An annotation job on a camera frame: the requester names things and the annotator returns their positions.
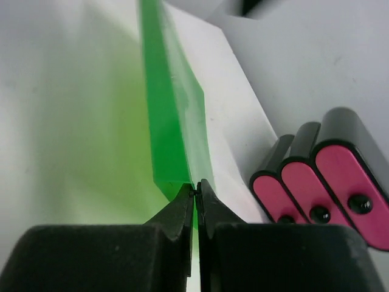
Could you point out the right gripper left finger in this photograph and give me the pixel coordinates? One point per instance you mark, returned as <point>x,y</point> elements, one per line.
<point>154,256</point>

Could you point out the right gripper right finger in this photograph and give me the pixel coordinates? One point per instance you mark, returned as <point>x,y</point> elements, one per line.
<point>239,256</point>

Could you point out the pink bottom drawer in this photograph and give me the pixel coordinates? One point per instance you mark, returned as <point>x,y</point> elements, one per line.
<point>275,200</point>

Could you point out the pink drawer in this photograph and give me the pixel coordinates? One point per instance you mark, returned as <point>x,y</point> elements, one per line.
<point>357,194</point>
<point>311,195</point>
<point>275,200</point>

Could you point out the black pink drawer organizer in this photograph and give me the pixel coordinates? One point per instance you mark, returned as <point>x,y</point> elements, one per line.
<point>339,126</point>

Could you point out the pink top drawer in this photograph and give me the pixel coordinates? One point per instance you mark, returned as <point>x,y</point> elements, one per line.
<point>357,194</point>

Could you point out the green plastic folder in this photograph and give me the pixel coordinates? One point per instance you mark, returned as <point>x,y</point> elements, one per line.
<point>176,105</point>

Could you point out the pink middle drawer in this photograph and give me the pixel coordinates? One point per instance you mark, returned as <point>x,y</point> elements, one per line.
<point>311,195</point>

